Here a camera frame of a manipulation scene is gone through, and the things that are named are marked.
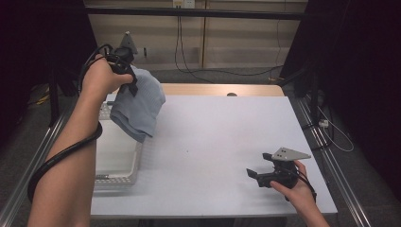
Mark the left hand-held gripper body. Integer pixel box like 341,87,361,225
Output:
105,30,139,75

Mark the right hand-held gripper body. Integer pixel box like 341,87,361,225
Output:
256,147,312,189

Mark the light blue tank top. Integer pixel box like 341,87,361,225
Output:
109,65,166,144

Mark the white perforated plastic basket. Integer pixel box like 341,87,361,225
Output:
94,101,145,192

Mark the person's right hand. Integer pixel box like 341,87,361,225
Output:
270,160,316,213

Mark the person's left hand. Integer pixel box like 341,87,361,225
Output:
80,54,135,102

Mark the black metal stand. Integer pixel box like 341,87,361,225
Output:
46,67,96,128
277,67,320,126

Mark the black curtain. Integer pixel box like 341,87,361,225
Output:
278,0,401,200
0,0,108,149

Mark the black metal crossbar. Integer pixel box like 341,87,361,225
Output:
84,7,308,22

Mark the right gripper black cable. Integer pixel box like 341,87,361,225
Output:
285,166,318,202

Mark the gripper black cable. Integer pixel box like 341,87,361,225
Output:
27,43,114,204
285,166,318,202

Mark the aluminium floor rail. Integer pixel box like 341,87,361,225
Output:
0,96,78,227
292,96,375,227

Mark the black power cable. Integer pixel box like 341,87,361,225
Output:
174,8,218,84

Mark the white cable with plug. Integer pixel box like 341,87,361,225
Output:
316,105,355,153

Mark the white wall socket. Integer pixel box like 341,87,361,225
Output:
172,0,197,9

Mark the yellow cable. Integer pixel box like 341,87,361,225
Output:
35,88,51,106

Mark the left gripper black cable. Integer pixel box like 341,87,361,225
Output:
27,43,114,204

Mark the thin black floor cable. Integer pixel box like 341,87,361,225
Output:
188,18,285,78

